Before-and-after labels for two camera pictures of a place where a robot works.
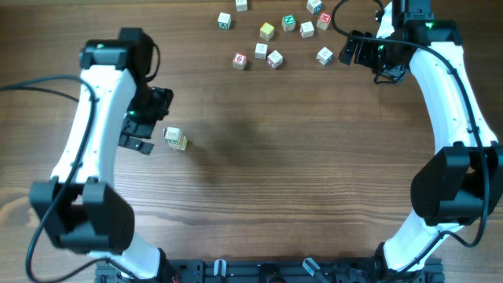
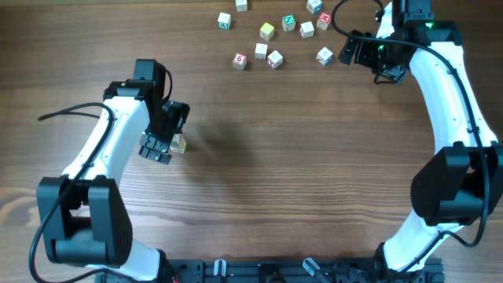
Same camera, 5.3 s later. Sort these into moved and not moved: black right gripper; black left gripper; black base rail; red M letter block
Moved: black left gripper
Not moved: black right gripper; black base rail; red M letter block
